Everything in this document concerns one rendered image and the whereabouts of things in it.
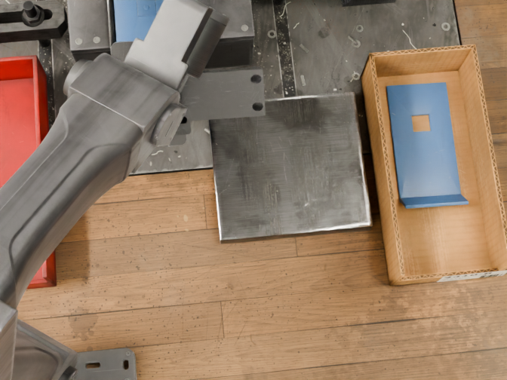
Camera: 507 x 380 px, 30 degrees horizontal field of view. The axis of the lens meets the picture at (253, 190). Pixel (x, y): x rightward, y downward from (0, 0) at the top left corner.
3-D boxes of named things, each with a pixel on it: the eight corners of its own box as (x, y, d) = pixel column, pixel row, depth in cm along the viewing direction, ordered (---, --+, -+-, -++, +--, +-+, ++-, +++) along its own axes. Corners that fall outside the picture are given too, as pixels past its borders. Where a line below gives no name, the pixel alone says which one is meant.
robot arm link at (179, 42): (161, -17, 84) (121, -40, 72) (245, 27, 83) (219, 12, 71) (103, 98, 86) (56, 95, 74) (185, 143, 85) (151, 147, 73)
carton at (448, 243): (388, 287, 106) (400, 276, 98) (359, 78, 112) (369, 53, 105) (500, 277, 106) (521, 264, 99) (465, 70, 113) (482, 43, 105)
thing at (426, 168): (400, 214, 107) (406, 208, 104) (385, 87, 111) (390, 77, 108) (462, 209, 107) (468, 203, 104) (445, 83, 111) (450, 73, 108)
